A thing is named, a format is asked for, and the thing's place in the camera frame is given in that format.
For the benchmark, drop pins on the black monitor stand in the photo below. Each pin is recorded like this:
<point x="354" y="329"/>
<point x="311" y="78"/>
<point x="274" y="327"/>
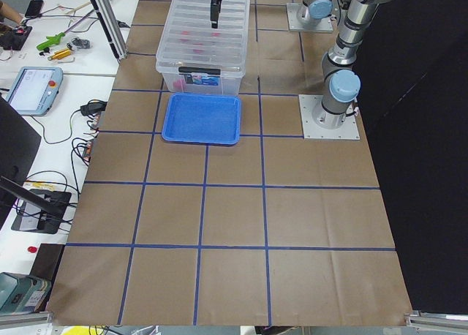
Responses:
<point x="37" y="210"/>

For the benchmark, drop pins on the teach pendant tablet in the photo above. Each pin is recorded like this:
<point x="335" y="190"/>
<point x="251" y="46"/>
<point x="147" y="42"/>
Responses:
<point x="34" y="90"/>

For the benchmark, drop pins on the black power adapter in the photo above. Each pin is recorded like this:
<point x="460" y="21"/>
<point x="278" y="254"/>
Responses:
<point x="93" y="107"/>

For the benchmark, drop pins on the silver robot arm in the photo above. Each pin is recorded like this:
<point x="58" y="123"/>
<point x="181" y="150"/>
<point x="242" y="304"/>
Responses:
<point x="309" y="15"/>
<point x="342" y="85"/>

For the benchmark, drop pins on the clear plastic storage box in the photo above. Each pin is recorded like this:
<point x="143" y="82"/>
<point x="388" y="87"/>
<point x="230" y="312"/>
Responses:
<point x="226" y="83"/>

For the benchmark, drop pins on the clear ribbed box lid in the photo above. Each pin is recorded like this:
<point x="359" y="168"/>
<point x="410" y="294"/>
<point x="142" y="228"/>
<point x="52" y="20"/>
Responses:
<point x="189" y="40"/>

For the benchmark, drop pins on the black smartphone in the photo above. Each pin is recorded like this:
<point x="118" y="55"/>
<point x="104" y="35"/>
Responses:
<point x="34" y="8"/>

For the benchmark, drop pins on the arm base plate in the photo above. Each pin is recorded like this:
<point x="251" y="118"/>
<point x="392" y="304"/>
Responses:
<point x="318" y="124"/>
<point x="314" y="18"/>

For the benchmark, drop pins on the blue plastic tray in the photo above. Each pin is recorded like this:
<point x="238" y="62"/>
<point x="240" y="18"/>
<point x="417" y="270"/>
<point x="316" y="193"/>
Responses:
<point x="202" y="118"/>

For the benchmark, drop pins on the aluminium frame post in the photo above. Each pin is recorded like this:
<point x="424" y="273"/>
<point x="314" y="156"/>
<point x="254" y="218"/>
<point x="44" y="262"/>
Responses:
<point x="109" y="24"/>

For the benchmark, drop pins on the black box latch handle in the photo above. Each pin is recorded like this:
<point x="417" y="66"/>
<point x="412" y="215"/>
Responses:
<point x="199" y="70"/>

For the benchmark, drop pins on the green handled tool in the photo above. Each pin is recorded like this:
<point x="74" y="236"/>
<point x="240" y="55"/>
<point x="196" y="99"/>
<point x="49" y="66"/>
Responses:
<point x="50" y="41"/>

